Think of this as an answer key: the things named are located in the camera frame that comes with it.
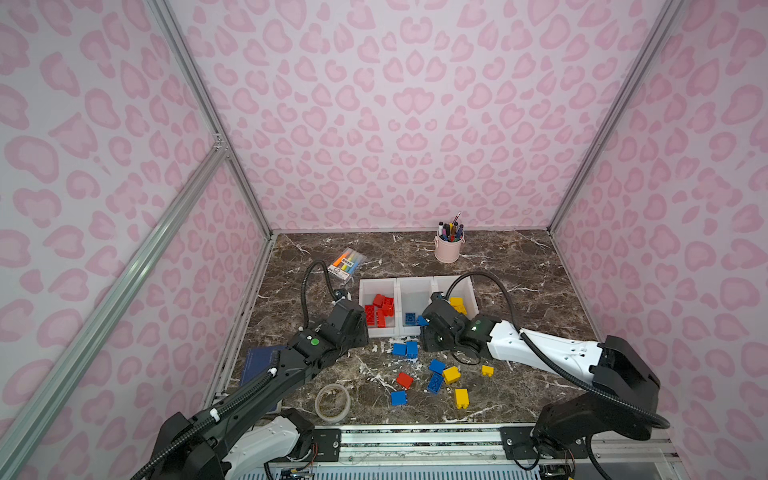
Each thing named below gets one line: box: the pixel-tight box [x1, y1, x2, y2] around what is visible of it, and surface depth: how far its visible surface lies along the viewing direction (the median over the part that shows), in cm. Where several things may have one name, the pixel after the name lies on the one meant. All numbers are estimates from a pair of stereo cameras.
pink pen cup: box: [434, 230, 465, 264], surface depth 109 cm
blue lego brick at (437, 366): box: [428, 359, 447, 374], surface depth 89 cm
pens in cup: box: [438, 212, 464, 243], surface depth 106 cm
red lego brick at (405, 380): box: [396, 372, 414, 389], surface depth 86 cm
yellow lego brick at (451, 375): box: [443, 366, 461, 384], surface depth 84 cm
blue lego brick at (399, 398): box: [390, 391, 409, 406], surface depth 82 cm
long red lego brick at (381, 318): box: [377, 308, 387, 328], surface depth 96 cm
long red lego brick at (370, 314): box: [365, 304, 375, 326], surface depth 97 cm
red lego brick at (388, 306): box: [382, 296, 395, 317], surface depth 97 cm
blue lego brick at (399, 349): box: [391, 343, 407, 356], surface depth 90 cm
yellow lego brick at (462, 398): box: [455, 388, 469, 409], surface depth 80 cm
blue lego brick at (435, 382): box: [427, 372, 444, 395], surface depth 85 cm
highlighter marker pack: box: [327, 247, 367, 283], surface depth 112 cm
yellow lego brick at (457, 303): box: [450, 297, 466, 311], surface depth 97 cm
